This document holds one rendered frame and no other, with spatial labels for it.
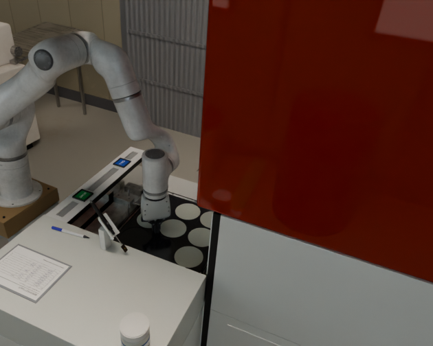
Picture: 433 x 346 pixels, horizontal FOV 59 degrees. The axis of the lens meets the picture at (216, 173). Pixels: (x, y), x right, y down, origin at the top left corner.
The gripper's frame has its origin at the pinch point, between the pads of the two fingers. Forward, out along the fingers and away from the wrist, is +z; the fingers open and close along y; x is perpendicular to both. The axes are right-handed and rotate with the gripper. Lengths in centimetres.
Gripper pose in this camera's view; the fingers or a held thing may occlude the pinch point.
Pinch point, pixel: (156, 226)
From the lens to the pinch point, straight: 142.8
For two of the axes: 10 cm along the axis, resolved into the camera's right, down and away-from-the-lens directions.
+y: -9.4, 1.3, -3.2
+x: 3.3, 5.5, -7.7
